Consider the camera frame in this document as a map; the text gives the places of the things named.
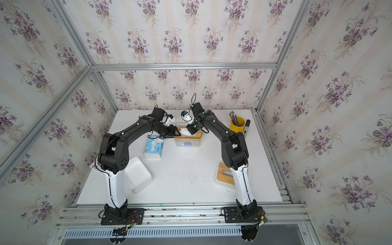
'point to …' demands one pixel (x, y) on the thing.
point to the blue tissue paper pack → (184, 131)
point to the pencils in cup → (234, 118)
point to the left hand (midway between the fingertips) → (178, 135)
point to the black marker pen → (248, 121)
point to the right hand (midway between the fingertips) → (191, 128)
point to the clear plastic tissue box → (187, 140)
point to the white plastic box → (137, 175)
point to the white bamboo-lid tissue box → (224, 175)
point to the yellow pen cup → (240, 128)
